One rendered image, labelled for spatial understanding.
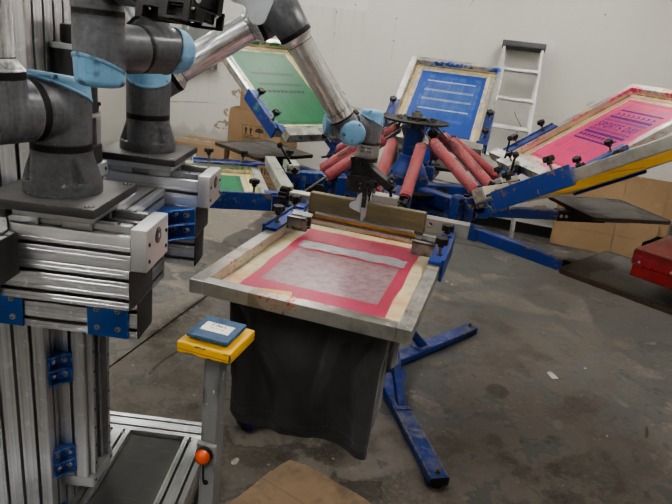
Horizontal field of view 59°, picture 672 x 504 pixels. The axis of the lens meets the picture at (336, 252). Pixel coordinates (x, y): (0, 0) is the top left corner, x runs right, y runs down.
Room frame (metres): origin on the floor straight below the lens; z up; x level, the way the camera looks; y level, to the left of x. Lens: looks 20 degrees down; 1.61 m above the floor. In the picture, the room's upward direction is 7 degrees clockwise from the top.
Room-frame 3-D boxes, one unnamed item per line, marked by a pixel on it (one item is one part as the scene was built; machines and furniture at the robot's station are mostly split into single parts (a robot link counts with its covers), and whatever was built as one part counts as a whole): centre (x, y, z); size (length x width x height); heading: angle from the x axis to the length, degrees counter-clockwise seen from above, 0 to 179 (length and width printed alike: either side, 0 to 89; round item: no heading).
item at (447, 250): (1.87, -0.35, 0.97); 0.30 x 0.05 x 0.07; 165
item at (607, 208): (2.90, -0.94, 0.91); 1.34 x 0.40 x 0.08; 105
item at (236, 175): (2.49, 0.59, 1.05); 1.08 x 0.61 x 0.23; 105
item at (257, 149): (3.20, 0.19, 0.91); 1.34 x 0.40 x 0.08; 45
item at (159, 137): (1.66, 0.56, 1.31); 0.15 x 0.15 x 0.10
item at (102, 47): (0.95, 0.38, 1.56); 0.11 x 0.08 x 0.11; 154
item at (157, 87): (1.67, 0.56, 1.42); 0.13 x 0.12 x 0.14; 15
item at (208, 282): (1.71, -0.02, 0.97); 0.79 x 0.58 x 0.04; 165
